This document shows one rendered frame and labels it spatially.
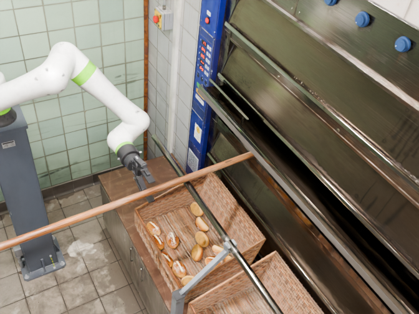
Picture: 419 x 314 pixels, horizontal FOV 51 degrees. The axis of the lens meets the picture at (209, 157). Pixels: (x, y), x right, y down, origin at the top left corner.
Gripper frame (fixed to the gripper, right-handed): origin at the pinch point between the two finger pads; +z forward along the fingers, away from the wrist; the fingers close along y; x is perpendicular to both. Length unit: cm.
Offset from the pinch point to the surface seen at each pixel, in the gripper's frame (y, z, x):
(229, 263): 43, 26, -31
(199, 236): 56, -2, -31
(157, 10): -31, -93, -48
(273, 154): -21, 21, -45
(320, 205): -21, 51, -45
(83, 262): 120, -57, 21
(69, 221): -0.2, 1.8, 35.2
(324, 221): -23, 58, -39
